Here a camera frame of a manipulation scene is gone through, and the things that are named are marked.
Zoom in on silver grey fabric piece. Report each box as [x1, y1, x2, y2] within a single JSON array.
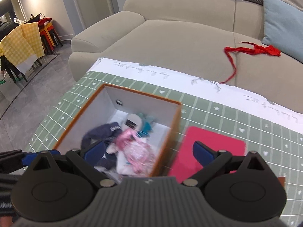
[[105, 142, 134, 176]]

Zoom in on red lidded clear box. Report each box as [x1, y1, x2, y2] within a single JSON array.
[[167, 127, 245, 183]]

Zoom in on navy blue fabric band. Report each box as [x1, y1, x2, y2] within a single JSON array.
[[81, 122, 122, 170]]

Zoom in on green grid tablecloth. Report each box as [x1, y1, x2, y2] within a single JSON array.
[[28, 58, 302, 226]]

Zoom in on teal felt cutout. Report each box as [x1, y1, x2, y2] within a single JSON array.
[[137, 113, 155, 138]]

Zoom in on brown felt piece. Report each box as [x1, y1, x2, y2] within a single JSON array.
[[277, 176, 286, 187]]

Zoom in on red orange stools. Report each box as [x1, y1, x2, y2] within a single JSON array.
[[38, 17, 63, 54]]

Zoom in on yellow checked covered table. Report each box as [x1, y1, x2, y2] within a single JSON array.
[[1, 22, 45, 74]]

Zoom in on beige sofa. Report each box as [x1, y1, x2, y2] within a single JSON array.
[[69, 0, 302, 112]]

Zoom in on light blue cushion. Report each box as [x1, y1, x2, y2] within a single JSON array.
[[262, 0, 302, 62]]

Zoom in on pink satin drawstring pouch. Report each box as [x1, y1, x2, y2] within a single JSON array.
[[115, 128, 155, 177]]

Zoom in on red ribbon string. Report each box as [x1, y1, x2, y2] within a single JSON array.
[[219, 41, 282, 84]]

